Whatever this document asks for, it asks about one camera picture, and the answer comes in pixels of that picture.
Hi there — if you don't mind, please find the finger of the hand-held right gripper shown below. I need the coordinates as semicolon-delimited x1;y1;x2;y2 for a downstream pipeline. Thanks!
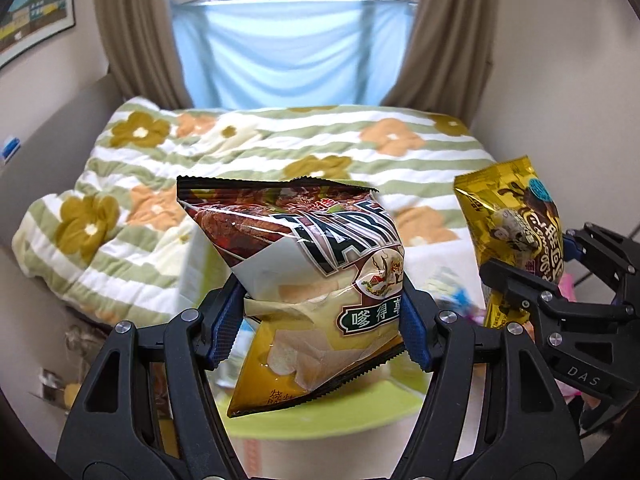
562;222;640;311
479;258;568;333

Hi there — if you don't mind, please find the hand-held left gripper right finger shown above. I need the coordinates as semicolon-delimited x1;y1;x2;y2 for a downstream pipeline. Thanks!
394;280;584;480

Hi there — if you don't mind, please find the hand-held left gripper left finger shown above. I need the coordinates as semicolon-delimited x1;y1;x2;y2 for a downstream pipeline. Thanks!
56;275;247;480

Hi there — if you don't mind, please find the gold snack bag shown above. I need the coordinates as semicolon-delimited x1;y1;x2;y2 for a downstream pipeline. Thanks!
453;156;566;331

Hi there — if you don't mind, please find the brown yellow chip bag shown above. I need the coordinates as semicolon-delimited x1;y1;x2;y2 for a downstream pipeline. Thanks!
176;175;407;418

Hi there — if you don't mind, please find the lime green rimmed tub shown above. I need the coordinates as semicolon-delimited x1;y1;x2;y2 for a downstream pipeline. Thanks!
220;350;432;480

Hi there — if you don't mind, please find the pink packet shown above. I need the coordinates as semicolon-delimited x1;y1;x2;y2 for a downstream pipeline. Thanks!
557;269;577;302

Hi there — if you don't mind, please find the pale blue snack packet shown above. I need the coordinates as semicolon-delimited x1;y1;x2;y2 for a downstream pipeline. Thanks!
422;266;488;326

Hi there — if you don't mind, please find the red yellow snack packet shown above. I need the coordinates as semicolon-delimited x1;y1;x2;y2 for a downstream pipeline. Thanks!
149;360;182;463

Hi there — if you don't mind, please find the clear plastic wrapper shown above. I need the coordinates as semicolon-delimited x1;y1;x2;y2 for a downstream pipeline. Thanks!
37;324;101;411

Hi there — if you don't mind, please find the floral striped blanket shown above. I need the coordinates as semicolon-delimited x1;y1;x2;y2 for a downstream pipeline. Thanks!
11;97;498;326

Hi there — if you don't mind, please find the brown curtain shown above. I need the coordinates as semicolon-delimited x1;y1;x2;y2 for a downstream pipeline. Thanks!
382;0;496;126
91;0;191;109

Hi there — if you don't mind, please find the light blue window cloth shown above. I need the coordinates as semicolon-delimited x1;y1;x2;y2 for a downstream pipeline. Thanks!
170;0;418;111

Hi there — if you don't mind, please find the wall poster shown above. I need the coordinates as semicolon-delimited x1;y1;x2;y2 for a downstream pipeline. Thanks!
0;0;76;68

